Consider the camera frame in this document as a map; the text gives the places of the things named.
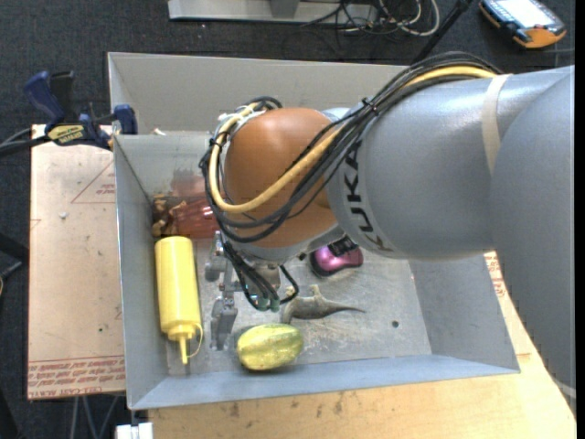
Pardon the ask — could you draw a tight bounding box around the shiny purple toy shoe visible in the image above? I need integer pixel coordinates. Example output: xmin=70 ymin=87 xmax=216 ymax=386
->
xmin=309 ymin=237 xmax=366 ymax=279

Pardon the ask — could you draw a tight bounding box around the brown spotted toy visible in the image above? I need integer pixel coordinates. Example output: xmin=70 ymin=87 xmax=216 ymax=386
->
xmin=151 ymin=192 xmax=185 ymax=239

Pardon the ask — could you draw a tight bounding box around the yellow-green toy melon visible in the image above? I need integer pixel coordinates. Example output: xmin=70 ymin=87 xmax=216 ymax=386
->
xmin=236 ymin=322 xmax=305 ymax=373

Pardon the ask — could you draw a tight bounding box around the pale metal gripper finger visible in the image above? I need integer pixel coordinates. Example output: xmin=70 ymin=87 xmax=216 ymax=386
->
xmin=209 ymin=307 xmax=227 ymax=352
xmin=223 ymin=297 xmax=240 ymax=338

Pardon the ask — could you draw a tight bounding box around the yellow squeeze bottle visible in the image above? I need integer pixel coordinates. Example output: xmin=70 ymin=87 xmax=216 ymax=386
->
xmin=154 ymin=235 xmax=205 ymax=366

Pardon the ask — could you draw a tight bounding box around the grey toy dinosaur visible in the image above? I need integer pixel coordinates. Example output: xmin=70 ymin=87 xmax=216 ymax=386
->
xmin=280 ymin=284 xmax=367 ymax=325

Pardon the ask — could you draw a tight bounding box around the grey metal bin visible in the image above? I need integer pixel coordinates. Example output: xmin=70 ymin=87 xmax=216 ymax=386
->
xmin=107 ymin=51 xmax=521 ymax=412

